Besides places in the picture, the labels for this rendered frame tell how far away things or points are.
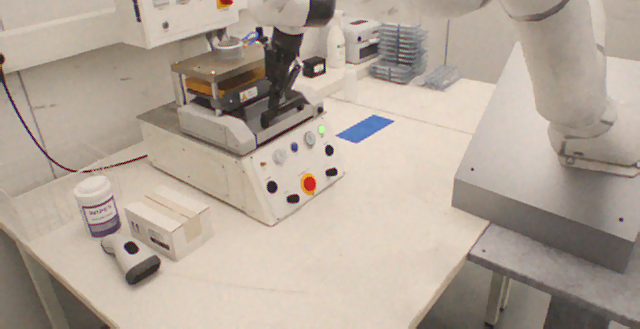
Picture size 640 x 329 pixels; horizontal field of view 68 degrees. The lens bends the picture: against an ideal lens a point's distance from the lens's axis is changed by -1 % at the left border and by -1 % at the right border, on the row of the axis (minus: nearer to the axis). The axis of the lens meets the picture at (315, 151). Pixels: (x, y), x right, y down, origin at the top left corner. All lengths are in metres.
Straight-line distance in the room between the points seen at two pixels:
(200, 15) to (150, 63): 0.40
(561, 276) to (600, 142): 0.30
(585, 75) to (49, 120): 1.41
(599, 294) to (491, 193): 0.31
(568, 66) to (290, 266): 0.69
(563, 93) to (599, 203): 0.39
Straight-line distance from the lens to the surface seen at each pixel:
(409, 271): 1.11
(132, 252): 1.15
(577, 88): 0.89
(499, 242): 1.23
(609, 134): 1.16
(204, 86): 1.32
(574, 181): 1.23
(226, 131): 1.21
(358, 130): 1.70
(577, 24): 0.84
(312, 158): 1.34
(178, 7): 1.40
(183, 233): 1.17
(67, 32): 1.58
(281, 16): 1.00
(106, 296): 1.17
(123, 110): 1.76
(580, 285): 1.18
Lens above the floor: 1.50
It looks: 28 degrees down
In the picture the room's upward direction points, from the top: 3 degrees counter-clockwise
